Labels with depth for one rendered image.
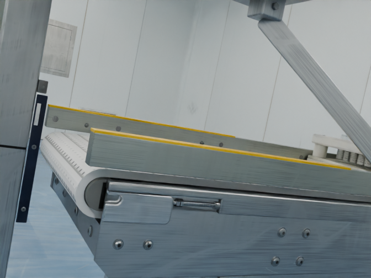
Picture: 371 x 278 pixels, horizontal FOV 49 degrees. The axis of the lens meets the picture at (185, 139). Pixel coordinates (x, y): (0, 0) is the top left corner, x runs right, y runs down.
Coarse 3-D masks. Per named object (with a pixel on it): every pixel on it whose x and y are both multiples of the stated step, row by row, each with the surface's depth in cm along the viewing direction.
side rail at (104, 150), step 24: (96, 144) 37; (120, 144) 38; (144, 144) 39; (168, 144) 40; (120, 168) 39; (144, 168) 40; (168, 168) 41; (192, 168) 42; (216, 168) 44; (240, 168) 45; (264, 168) 46; (288, 168) 48; (312, 168) 50; (336, 168) 52; (336, 192) 52; (360, 192) 54
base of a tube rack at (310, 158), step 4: (308, 156) 85; (312, 156) 84; (308, 160) 85; (312, 160) 84; (316, 160) 83; (320, 160) 82; (324, 160) 81; (328, 160) 81; (332, 160) 83; (336, 164) 78; (340, 164) 77; (344, 164) 77; (348, 164) 79; (352, 168) 75; (356, 168) 74; (360, 168) 75
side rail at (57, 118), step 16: (48, 112) 61; (64, 112) 62; (80, 112) 63; (64, 128) 62; (80, 128) 64; (96, 128) 65; (112, 128) 66; (128, 128) 67; (144, 128) 68; (160, 128) 70; (176, 128) 71; (208, 144) 74; (224, 144) 76; (240, 144) 78; (256, 144) 79; (272, 144) 81
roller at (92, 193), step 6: (96, 180) 39; (102, 180) 39; (90, 186) 39; (96, 186) 39; (102, 186) 39; (84, 192) 39; (90, 192) 39; (96, 192) 39; (102, 192) 39; (84, 198) 39; (90, 198) 39; (96, 198) 39; (102, 198) 39; (90, 204) 39; (96, 204) 39; (102, 204) 39; (96, 210) 39; (102, 210) 40
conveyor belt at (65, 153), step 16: (48, 144) 57; (64, 144) 53; (80, 144) 53; (48, 160) 54; (64, 160) 47; (80, 160) 44; (64, 176) 44; (80, 176) 40; (96, 176) 40; (112, 176) 40; (128, 176) 41; (144, 176) 42; (160, 176) 43; (176, 176) 44; (80, 192) 39; (272, 192) 50; (288, 192) 51; (304, 192) 52; (320, 192) 53; (80, 208) 39
